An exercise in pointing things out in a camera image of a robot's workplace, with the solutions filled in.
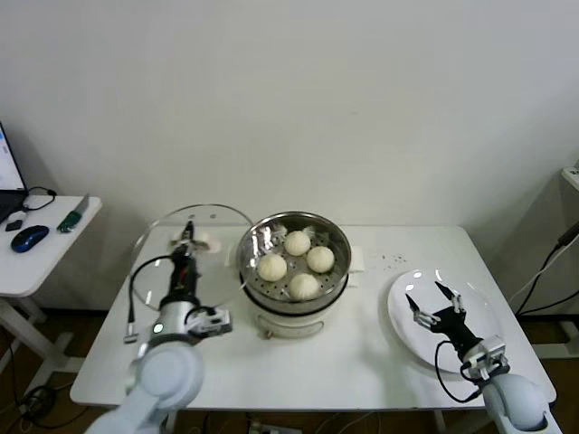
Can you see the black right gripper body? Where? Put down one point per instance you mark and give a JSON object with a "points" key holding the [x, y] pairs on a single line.
{"points": [[452, 323]]}

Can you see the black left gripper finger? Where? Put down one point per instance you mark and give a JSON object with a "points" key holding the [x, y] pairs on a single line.
{"points": [[190, 230], [200, 248]]}

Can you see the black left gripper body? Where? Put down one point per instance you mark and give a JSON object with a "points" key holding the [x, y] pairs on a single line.
{"points": [[185, 278]]}

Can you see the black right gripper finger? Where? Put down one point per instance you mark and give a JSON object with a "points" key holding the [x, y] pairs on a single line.
{"points": [[414, 312], [450, 294]]}

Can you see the white steamed baozi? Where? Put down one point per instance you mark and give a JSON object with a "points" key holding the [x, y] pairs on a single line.
{"points": [[272, 267], [320, 259], [304, 285], [297, 242]]}

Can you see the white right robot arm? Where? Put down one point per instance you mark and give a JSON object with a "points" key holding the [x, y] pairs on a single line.
{"points": [[515, 402]]}

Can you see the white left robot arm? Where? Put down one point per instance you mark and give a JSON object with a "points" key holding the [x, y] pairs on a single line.
{"points": [[167, 370]]}

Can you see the stainless steel steamer basket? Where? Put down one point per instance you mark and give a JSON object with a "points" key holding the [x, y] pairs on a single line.
{"points": [[337, 253]]}

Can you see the white round plate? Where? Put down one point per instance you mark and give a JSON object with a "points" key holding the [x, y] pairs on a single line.
{"points": [[484, 316]]}

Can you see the white electric cooking pot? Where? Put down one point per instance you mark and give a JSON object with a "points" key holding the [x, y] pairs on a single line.
{"points": [[289, 318]]}

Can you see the white side desk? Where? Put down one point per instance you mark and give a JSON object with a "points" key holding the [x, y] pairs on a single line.
{"points": [[45, 267]]}

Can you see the blue computer mouse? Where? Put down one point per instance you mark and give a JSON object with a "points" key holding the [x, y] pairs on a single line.
{"points": [[28, 238]]}

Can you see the white cabinet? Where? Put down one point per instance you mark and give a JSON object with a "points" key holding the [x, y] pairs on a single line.
{"points": [[571, 181]]}

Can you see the white power strip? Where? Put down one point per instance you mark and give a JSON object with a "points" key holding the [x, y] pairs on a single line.
{"points": [[260, 427]]}

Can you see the small white adapter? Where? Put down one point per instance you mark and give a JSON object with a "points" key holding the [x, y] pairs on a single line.
{"points": [[18, 215]]}

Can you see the small black adapter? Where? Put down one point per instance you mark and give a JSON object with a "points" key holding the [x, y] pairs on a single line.
{"points": [[12, 226]]}

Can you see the black laptop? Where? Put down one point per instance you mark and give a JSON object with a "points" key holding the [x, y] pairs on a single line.
{"points": [[9, 172]]}

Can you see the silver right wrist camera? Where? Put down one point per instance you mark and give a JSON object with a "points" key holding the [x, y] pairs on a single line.
{"points": [[490, 355]]}

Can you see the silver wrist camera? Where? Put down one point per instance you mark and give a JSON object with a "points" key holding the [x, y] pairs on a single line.
{"points": [[212, 323], [490, 355]]}

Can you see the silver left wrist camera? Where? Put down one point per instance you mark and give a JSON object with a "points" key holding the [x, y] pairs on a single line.
{"points": [[212, 323]]}

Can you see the white desk base frame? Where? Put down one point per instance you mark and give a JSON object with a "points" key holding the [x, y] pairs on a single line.
{"points": [[552, 350]]}

